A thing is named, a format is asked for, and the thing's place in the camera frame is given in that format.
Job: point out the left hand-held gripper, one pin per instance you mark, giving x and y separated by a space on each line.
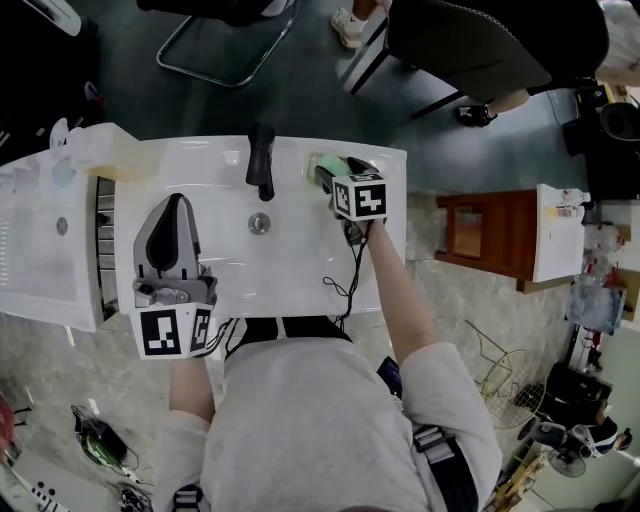
165 327

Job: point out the white ceramic sink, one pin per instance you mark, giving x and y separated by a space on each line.
35 260
295 260

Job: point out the chrome frame chair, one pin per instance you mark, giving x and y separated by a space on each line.
225 45

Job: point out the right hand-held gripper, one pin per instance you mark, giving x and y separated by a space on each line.
361 196

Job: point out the person's grey shirt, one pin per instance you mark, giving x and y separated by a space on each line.
310 430

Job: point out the person's left forearm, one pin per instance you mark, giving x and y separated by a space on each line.
192 387

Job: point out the person's right forearm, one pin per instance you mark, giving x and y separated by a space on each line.
402 295

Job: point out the chrome sink drain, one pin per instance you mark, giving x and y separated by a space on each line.
61 226
259 223

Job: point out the grey floor fan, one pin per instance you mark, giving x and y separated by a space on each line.
565 450

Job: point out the white cabinet countertop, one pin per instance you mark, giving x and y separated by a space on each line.
557 240

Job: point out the black mesh office chair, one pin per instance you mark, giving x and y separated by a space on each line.
480 45

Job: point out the black faucet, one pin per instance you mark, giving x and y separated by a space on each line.
260 160

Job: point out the black waist device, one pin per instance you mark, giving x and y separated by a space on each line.
391 376

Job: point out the translucent pump bottle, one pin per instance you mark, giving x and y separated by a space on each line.
107 152

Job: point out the green bar of soap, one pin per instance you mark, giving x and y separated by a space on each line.
332 167

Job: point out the metal rack between sinks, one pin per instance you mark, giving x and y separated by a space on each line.
105 240

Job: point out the brown wooden cabinet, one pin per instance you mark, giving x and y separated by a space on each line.
482 235

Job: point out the clear soap dish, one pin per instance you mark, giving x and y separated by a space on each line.
311 167

